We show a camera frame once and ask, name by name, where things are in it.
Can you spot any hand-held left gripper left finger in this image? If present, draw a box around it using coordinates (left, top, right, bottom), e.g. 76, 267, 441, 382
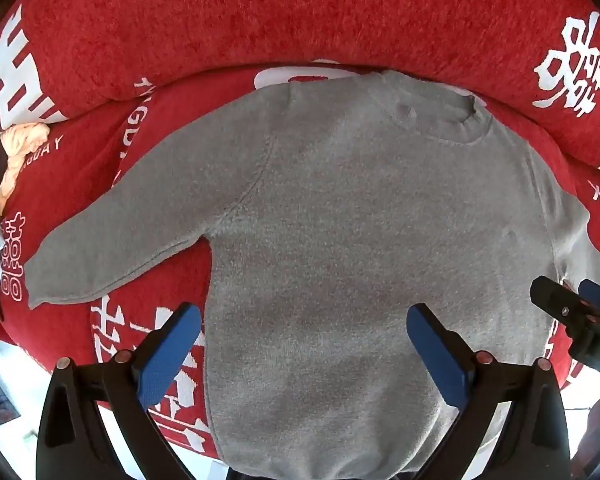
36, 302, 203, 480

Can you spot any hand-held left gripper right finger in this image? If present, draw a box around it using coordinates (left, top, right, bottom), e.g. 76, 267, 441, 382
406, 302, 573, 480

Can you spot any grey knit sweater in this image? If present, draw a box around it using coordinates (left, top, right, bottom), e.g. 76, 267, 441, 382
24, 70, 600, 480

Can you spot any red printed sofa seat cushion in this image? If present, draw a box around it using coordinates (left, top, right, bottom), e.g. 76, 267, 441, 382
0, 60, 600, 461

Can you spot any peach crumpled cloth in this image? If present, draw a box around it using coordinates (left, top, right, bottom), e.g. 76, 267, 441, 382
0, 122, 51, 213

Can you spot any red printed sofa back cushion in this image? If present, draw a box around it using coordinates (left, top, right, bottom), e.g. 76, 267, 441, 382
0, 0, 600, 178

